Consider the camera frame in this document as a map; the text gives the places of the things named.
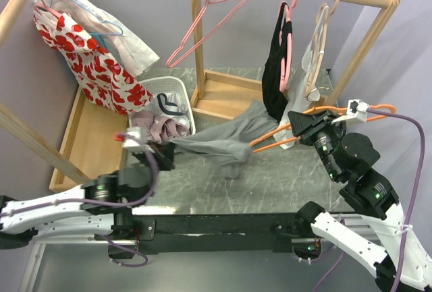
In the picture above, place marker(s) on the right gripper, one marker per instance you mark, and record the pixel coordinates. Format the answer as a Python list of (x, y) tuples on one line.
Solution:
[(301, 121)]

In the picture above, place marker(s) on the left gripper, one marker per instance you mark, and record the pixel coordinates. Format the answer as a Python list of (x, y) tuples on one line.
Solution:
[(164, 152)]

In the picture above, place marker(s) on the orange plastic hanger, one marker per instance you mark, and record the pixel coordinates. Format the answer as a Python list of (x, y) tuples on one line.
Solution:
[(284, 130)]

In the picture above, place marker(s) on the mauve pink tank top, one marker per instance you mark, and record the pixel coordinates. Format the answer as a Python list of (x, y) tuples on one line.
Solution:
[(158, 128)]

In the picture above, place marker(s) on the white navy tank top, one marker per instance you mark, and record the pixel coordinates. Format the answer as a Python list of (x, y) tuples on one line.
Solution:
[(170, 105)]

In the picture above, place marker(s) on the grey tank top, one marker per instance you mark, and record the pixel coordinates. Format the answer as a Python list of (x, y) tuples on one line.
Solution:
[(227, 145)]

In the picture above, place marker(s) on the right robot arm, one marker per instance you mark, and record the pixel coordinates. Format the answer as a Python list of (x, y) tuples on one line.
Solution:
[(399, 262)]

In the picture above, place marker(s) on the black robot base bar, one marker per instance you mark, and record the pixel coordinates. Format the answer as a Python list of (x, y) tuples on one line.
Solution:
[(164, 233)]

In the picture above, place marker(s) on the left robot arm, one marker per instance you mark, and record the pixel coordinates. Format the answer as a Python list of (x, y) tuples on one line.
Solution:
[(102, 206)]

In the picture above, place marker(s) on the white sheer tank top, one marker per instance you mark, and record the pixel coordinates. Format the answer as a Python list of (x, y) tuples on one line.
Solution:
[(296, 98)]

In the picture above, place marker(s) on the black tank top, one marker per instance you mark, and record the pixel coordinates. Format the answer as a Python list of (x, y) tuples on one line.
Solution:
[(275, 102)]

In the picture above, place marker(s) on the pink plastic hanger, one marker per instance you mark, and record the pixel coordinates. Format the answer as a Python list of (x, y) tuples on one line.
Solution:
[(286, 61)]

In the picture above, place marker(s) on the beige wooden hanger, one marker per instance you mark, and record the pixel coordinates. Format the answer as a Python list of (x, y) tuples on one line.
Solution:
[(319, 41)]

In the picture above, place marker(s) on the white plastic laundry basket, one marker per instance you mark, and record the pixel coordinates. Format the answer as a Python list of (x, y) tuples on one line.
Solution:
[(167, 84)]

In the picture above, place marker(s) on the left wooden clothes rack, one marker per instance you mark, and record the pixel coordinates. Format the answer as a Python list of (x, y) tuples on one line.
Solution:
[(37, 88)]

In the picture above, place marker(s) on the red floral white garment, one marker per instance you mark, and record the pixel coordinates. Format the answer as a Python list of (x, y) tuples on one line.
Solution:
[(102, 79)]

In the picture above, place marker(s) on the white pale pink garment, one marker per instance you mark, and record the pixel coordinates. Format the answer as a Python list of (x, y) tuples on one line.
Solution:
[(130, 50)]

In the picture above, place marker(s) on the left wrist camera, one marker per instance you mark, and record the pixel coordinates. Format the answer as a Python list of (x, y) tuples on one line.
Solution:
[(131, 140)]

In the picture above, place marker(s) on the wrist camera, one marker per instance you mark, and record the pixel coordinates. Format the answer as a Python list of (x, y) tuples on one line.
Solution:
[(356, 112), (131, 140)]

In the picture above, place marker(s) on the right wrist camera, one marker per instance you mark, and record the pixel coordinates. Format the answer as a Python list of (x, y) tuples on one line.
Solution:
[(356, 112)]

